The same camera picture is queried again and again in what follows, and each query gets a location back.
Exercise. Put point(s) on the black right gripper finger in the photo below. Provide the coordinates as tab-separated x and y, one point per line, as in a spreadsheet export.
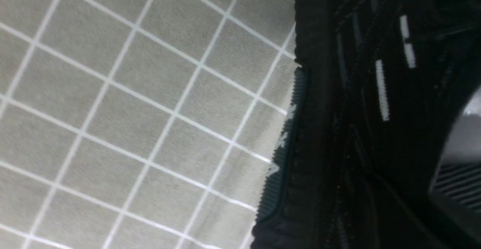
454	193

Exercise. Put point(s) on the black sneaker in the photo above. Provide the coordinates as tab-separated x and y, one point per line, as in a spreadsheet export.
355	158

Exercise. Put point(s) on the grey checked floor mat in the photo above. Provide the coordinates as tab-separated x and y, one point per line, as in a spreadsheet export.
139	124

